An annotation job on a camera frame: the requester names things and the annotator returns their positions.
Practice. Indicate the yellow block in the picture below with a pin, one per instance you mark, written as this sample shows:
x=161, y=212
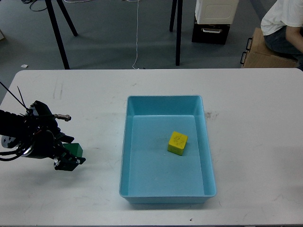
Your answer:
x=177, y=143

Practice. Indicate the black crate with handle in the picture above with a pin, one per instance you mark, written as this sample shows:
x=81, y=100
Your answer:
x=210, y=33

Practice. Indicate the blue plastic bin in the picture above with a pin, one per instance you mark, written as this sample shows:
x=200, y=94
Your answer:
x=151, y=174

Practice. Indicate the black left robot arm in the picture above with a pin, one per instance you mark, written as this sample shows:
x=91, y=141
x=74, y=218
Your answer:
x=18, y=131

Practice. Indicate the green block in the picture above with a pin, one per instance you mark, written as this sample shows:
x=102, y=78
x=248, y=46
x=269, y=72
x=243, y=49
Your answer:
x=74, y=148

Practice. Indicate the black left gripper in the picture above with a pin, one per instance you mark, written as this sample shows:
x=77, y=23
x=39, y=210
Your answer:
x=46, y=144

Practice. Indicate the cream white appliance box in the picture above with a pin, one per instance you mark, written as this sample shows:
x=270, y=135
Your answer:
x=213, y=12

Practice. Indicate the seated person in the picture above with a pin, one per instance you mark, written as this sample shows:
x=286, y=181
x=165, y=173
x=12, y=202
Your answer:
x=282, y=28

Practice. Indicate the cardboard box with handles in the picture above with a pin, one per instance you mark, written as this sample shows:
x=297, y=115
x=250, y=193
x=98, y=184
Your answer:
x=258, y=55

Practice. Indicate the black tripod right legs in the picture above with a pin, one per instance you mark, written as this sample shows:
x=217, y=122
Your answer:
x=176, y=13

